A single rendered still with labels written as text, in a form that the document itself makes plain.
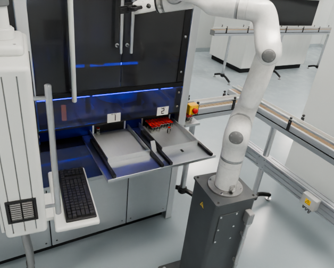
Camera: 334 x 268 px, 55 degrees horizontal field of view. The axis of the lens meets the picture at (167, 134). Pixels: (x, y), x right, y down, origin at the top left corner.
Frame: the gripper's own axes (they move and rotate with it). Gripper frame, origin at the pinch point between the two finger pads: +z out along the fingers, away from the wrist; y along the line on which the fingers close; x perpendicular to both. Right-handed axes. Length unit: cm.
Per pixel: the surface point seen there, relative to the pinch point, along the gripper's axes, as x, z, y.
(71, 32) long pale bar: -7.2, 28.0, -1.9
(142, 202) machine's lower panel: -143, 28, 27
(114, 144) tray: -77, 27, 7
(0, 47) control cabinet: 0, 30, -50
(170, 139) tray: -86, -4, 26
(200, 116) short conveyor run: -94, -18, 70
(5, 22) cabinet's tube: 6, 32, -40
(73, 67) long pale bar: -24.0, 32.3, -2.9
